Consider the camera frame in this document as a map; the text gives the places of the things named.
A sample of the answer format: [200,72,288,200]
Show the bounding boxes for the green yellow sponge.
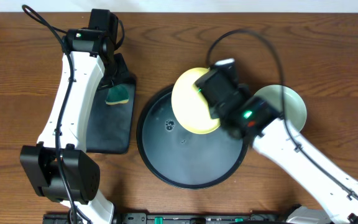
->
[105,85,129,105]

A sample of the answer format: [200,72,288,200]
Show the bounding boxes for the yellow plate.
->
[171,67,220,134]

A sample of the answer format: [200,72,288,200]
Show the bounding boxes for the mint green plate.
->
[255,85,307,132]

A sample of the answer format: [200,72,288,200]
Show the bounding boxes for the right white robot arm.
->
[195,70,358,223]

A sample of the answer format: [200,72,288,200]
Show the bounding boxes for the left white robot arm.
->
[20,26,135,223]

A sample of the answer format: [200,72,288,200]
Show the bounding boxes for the black rectangular tray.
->
[86,54,136,154]

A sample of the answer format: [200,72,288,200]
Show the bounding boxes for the black round tray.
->
[136,86,248,189]

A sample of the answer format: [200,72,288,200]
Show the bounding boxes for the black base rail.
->
[42,212,282,224]

